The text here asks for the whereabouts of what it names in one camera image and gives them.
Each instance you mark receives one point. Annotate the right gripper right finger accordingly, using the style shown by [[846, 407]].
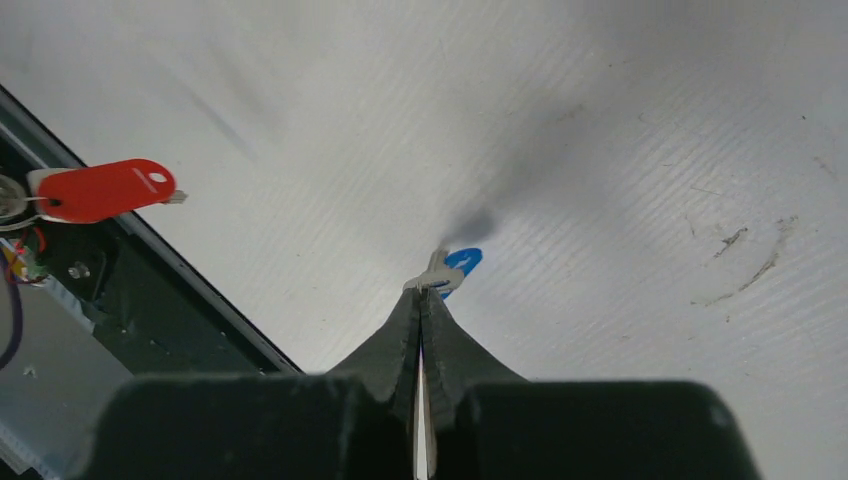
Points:
[[489, 422]]

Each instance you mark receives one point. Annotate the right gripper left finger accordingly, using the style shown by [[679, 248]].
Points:
[[355, 421]]

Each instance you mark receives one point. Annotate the silver metal keyring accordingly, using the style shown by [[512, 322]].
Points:
[[14, 204]]

